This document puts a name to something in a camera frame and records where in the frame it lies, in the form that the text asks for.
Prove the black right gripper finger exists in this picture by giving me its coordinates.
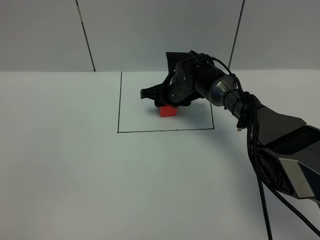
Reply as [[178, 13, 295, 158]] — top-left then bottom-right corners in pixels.
[[140, 84, 164, 102], [154, 100, 165, 107]]

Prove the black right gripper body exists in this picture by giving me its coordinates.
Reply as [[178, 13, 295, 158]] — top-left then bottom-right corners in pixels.
[[160, 72, 204, 108]]

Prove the red cube block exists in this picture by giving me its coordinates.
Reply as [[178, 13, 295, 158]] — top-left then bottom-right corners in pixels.
[[159, 105, 177, 117]]

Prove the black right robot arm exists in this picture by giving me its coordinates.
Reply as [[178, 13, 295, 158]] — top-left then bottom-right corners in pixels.
[[140, 51, 320, 202]]

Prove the black right camera cable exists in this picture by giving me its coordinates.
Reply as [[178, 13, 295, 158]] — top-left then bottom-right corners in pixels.
[[209, 56, 320, 240]]

